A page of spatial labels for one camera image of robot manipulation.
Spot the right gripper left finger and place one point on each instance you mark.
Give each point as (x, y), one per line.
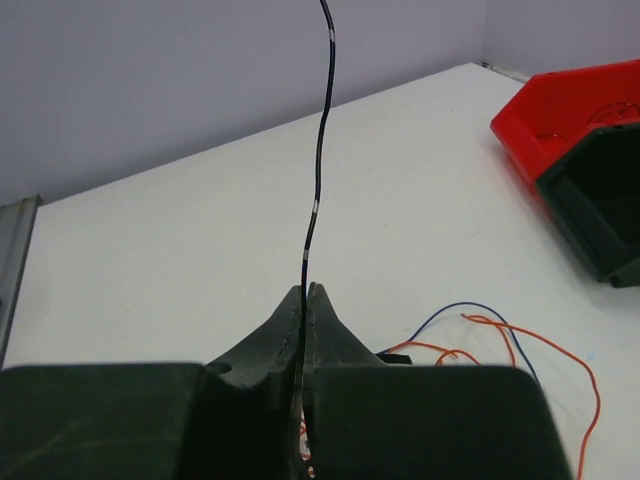
(251, 403)

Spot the black plastic bin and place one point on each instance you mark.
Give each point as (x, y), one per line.
(592, 193)

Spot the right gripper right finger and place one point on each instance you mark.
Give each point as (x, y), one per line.
(337, 368)

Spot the aluminium table edge frame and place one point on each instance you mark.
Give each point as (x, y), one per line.
(17, 223)

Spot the red plastic bin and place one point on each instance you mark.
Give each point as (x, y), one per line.
(554, 111)

